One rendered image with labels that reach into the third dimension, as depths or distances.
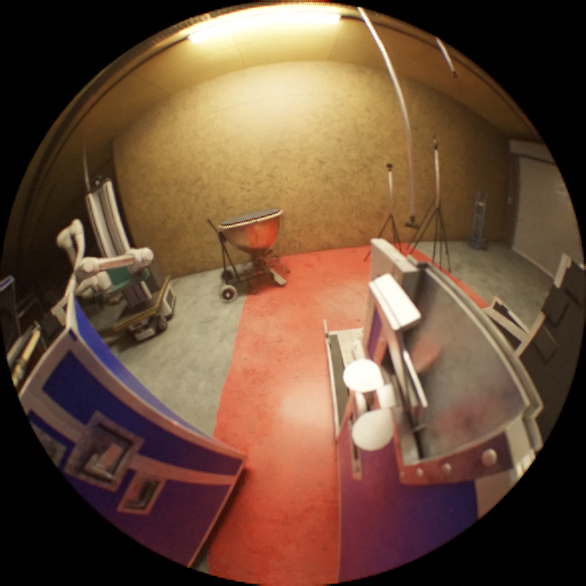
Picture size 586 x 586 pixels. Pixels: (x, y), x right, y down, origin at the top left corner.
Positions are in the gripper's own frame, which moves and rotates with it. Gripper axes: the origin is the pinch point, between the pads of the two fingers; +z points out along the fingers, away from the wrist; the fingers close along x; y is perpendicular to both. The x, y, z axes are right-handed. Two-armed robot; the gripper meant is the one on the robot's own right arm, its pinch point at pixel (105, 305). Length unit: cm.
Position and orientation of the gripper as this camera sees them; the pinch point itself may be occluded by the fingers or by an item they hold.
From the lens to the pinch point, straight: 202.7
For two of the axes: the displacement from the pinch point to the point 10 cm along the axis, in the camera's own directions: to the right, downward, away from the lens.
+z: 1.5, 8.3, 5.4
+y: -4.4, -4.3, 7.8
